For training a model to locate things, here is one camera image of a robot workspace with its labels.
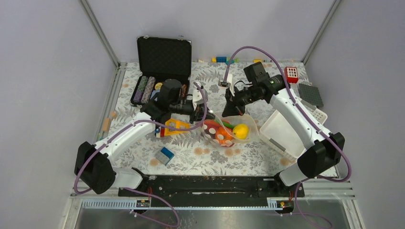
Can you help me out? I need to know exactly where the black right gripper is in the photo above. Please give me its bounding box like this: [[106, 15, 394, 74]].
[[223, 84, 261, 117]]

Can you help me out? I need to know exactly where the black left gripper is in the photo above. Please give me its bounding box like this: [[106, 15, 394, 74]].
[[170, 99, 215, 124]]

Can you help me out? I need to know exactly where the green toy bean pod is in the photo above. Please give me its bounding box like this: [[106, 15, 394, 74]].
[[214, 120, 235, 130]]

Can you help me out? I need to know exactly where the yellow toy lemon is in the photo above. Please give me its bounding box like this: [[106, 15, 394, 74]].
[[232, 124, 250, 140]]

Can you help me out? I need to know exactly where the clear dotted zip top bag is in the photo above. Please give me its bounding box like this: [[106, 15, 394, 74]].
[[199, 113, 258, 147]]

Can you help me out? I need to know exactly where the orange toy pumpkin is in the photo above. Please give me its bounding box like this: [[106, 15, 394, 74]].
[[215, 127, 234, 147]]

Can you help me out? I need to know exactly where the red toy chili pepper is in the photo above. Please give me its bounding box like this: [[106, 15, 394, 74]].
[[202, 120, 222, 134]]

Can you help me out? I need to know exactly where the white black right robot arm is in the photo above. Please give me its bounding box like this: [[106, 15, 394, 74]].
[[219, 62, 345, 197]]

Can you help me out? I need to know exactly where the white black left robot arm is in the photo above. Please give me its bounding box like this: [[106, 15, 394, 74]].
[[74, 79, 208, 196]]

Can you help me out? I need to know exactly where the white plastic food basket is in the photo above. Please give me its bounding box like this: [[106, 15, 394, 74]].
[[259, 110, 324, 161]]

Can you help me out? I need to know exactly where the orange yellow toy block car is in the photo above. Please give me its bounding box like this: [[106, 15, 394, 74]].
[[155, 118, 190, 138]]

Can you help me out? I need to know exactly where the floral patterned table mat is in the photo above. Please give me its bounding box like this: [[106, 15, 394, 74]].
[[109, 62, 296, 176]]

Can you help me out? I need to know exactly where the blue grey building block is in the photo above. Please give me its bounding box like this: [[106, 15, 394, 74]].
[[154, 147, 175, 166]]

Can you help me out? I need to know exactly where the black poker chip case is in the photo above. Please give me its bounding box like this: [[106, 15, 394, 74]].
[[129, 36, 192, 106]]

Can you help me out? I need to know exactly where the red white window block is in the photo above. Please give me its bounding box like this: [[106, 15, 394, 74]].
[[285, 66, 299, 83]]

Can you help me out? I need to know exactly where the dark grey building baseplate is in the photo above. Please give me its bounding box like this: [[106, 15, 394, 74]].
[[298, 83, 324, 108]]

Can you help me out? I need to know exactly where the wooden block left edge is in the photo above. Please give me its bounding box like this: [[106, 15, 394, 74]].
[[101, 117, 112, 132]]

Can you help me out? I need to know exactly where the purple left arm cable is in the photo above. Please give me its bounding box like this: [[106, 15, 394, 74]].
[[73, 82, 209, 229]]

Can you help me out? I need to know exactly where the blue block at wall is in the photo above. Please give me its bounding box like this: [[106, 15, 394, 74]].
[[215, 56, 227, 62]]

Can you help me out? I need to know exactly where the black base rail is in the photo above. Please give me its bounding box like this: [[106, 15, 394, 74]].
[[136, 175, 305, 207]]

